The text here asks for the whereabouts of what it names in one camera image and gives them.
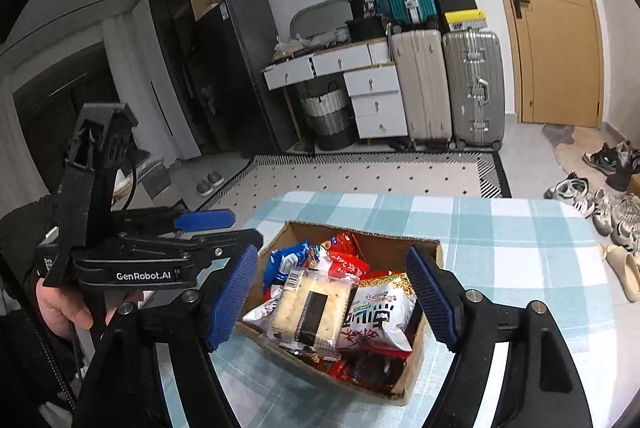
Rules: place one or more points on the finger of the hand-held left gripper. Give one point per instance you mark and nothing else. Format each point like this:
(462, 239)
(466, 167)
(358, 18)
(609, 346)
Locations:
(225, 242)
(205, 220)

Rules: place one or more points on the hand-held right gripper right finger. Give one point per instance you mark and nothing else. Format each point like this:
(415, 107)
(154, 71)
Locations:
(432, 298)

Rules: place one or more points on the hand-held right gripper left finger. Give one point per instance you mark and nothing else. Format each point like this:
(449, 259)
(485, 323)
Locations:
(232, 298)

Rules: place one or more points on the white noodle snack bag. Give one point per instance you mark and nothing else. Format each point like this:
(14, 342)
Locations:
(380, 313)

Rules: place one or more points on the blue cookie packet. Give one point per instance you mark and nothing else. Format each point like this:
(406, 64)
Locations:
(285, 260)

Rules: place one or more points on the clear cracker sandwich packet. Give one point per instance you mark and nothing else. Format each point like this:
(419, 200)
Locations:
(310, 308)

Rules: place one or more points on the brown cardboard box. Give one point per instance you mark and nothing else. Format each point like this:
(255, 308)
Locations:
(400, 373)

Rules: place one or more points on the red wafer packet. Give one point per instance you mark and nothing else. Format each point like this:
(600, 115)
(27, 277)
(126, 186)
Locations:
(350, 267)

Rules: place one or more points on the red sandwich cookie packet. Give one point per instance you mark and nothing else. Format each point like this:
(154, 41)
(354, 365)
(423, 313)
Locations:
(370, 368)

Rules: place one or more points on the person's left forearm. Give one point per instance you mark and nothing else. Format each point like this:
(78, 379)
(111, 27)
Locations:
(22, 233)

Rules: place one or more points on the person's left hand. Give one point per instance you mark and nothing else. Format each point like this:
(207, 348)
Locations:
(60, 308)

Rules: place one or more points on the grey slipper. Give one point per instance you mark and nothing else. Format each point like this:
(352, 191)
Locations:
(216, 179)
(202, 188)

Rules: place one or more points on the grey storage box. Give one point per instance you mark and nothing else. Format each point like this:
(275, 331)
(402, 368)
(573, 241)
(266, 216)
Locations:
(155, 179)

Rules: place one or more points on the patterned rug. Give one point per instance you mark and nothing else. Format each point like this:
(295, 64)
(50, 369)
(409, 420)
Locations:
(375, 178)

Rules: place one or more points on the black refrigerator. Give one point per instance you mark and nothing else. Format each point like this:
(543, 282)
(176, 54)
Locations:
(240, 78)

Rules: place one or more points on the person's black jacket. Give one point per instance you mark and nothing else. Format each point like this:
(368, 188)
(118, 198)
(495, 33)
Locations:
(30, 373)

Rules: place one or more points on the woven laundry basket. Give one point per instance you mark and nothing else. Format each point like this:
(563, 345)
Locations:
(327, 118)

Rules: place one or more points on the dark wardrobe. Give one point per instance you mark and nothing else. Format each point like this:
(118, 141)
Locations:
(175, 33)

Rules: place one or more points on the beige slide sandal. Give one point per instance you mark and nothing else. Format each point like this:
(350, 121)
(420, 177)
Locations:
(625, 270)

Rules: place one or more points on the pile of sneakers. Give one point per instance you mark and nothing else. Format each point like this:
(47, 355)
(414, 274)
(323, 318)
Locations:
(605, 203)

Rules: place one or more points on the grey door mat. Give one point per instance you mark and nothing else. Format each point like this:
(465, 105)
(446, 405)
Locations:
(570, 148)

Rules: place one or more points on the white drawer desk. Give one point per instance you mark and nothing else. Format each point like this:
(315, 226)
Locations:
(375, 98)

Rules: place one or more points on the beige suitcase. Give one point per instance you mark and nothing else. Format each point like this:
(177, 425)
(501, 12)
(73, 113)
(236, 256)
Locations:
(420, 88)

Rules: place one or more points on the silver suitcase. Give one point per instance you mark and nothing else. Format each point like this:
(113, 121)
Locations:
(472, 88)

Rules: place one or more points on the grey oval tray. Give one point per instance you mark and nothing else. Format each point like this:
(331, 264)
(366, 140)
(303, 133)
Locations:
(320, 21)

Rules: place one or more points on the black container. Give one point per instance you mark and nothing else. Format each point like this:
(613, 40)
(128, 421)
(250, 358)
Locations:
(365, 31)

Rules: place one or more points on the black bag with white label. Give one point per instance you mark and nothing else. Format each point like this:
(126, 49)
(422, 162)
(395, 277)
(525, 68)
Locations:
(362, 6)

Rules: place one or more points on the yellow and black shoe box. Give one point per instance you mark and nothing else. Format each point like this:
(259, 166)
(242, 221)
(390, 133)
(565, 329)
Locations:
(465, 21)

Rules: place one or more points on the wooden door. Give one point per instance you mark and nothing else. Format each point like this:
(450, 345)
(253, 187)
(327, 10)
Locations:
(555, 33)

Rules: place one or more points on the plain black shoe box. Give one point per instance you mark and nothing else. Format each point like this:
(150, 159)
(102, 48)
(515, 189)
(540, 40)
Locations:
(456, 3)

